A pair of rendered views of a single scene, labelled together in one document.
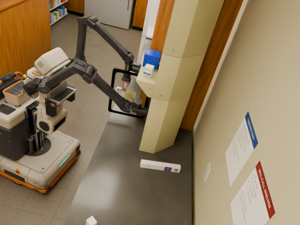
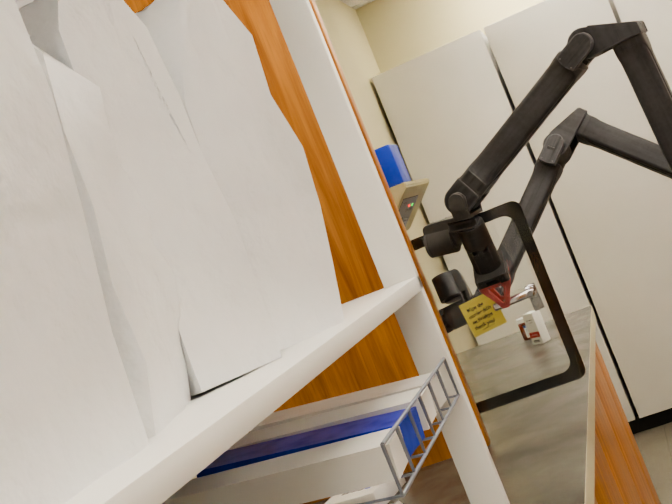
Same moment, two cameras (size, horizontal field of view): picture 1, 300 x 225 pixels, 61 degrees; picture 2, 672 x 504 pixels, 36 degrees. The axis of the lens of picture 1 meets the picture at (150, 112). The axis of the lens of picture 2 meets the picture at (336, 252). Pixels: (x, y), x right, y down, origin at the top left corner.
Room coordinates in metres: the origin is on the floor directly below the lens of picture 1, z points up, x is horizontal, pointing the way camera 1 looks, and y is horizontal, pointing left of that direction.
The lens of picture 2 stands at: (3.78, 0.55, 1.43)
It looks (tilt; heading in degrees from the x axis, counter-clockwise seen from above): 0 degrees down; 196
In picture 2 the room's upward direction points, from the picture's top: 22 degrees counter-clockwise
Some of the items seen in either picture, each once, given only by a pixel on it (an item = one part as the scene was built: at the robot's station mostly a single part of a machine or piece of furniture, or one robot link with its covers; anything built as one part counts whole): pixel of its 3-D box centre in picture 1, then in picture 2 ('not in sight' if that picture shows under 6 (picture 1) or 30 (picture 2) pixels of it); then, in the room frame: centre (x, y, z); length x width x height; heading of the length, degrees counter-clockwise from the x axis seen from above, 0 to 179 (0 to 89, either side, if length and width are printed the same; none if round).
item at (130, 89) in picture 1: (129, 94); (484, 312); (1.62, 0.18, 1.19); 0.30 x 0.01 x 0.40; 93
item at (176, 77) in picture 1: (169, 99); not in sight; (1.48, -0.11, 1.33); 0.32 x 0.25 x 0.77; 1
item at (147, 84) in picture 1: (147, 77); (402, 209); (1.48, 0.07, 1.46); 0.32 x 0.11 x 0.10; 1
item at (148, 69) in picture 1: (148, 70); not in sight; (1.41, 0.07, 1.54); 0.05 x 0.05 x 0.06; 81
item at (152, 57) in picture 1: (152, 59); (379, 171); (1.55, 0.07, 1.56); 0.10 x 0.10 x 0.09; 1
